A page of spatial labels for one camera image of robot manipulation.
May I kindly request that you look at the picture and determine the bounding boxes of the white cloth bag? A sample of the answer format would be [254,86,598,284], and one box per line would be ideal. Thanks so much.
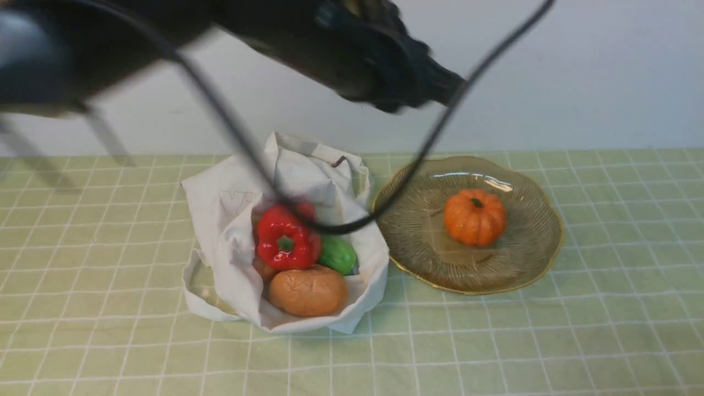
[181,133,390,335]

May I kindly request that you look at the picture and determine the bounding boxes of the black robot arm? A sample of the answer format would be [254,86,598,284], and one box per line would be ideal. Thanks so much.
[2,1,463,116]

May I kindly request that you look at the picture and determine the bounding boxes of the black cable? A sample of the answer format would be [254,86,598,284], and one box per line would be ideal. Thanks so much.
[82,0,556,236]

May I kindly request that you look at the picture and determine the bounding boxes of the red bell pepper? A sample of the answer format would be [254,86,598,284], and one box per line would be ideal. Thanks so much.
[256,205,322,271]

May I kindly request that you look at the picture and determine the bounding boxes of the brown bread roll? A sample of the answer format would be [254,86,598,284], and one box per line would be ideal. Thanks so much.
[267,265,349,317]

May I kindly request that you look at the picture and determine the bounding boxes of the green cucumber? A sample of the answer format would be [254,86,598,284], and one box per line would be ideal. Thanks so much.
[317,235,358,276]

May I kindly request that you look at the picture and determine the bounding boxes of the green checked tablecloth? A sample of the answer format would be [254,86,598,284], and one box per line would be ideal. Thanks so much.
[1,147,703,395]

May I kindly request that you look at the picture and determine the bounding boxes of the small orange pumpkin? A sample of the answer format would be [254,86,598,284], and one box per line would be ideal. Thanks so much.
[443,189,507,246]

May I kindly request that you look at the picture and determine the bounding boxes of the clear glass plate gold rim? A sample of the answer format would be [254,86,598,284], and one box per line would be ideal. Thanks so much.
[377,155,563,295]

